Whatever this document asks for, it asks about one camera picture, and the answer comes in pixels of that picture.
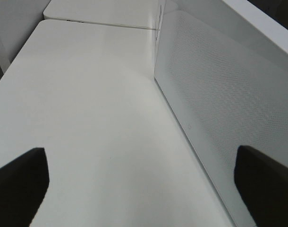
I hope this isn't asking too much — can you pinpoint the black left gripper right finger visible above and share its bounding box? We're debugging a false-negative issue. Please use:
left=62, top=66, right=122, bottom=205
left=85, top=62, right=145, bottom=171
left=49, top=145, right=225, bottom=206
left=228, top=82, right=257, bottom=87
left=234, top=145, right=288, bottom=227

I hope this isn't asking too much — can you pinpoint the white microwave oven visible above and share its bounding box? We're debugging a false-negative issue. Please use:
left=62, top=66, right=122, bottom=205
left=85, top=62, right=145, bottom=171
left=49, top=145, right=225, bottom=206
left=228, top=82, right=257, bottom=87
left=154, top=0, right=288, bottom=227

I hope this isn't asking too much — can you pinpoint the white microwave door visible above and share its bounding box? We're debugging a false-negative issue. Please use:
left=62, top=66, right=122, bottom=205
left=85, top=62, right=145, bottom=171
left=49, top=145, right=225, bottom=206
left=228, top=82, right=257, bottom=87
left=155, top=10, right=288, bottom=227

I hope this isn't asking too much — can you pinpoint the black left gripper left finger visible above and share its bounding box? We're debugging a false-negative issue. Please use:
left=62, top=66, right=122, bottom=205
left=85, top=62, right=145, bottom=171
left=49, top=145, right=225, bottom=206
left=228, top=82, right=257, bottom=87
left=0, top=148, right=50, bottom=227

